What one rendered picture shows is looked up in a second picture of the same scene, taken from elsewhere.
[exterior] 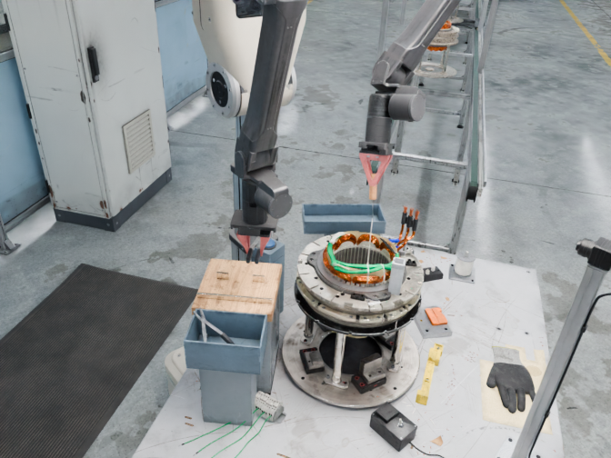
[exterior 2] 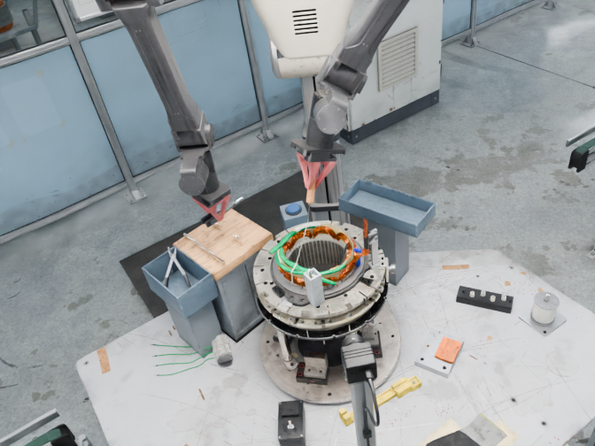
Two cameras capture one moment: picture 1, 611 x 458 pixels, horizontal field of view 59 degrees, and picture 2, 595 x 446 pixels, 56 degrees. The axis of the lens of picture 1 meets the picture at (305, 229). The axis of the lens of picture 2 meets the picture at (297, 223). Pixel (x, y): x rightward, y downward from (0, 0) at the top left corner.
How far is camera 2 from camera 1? 97 cm
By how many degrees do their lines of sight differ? 40
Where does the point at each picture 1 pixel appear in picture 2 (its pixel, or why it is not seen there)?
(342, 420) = (266, 394)
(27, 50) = not seen: outside the picture
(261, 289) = (231, 249)
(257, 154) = (183, 133)
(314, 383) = (271, 350)
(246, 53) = (277, 19)
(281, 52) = (143, 51)
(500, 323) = (522, 396)
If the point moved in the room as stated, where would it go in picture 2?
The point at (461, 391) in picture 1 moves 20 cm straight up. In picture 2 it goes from (394, 434) to (392, 388)
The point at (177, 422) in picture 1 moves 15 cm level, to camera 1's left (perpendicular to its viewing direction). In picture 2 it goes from (166, 326) to (137, 304)
